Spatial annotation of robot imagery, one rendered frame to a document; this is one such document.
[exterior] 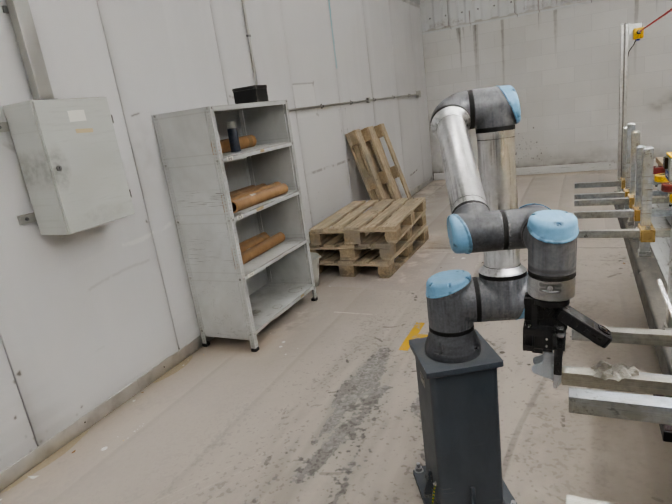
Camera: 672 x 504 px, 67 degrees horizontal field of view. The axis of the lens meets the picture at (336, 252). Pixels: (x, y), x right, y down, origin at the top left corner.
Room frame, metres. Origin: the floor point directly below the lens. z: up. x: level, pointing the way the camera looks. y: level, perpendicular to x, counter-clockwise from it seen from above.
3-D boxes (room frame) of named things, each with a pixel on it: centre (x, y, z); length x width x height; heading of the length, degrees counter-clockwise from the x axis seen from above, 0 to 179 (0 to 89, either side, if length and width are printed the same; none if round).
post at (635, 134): (2.43, -1.49, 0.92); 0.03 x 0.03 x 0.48; 64
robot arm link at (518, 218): (1.08, -0.44, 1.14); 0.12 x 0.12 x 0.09; 81
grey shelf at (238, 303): (3.52, 0.60, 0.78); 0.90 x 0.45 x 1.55; 153
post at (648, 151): (1.98, -1.27, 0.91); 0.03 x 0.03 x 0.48; 64
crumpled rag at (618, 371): (0.91, -0.53, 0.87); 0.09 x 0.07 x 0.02; 64
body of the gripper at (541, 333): (0.97, -0.42, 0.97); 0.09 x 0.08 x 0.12; 63
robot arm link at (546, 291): (0.96, -0.42, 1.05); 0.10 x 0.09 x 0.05; 153
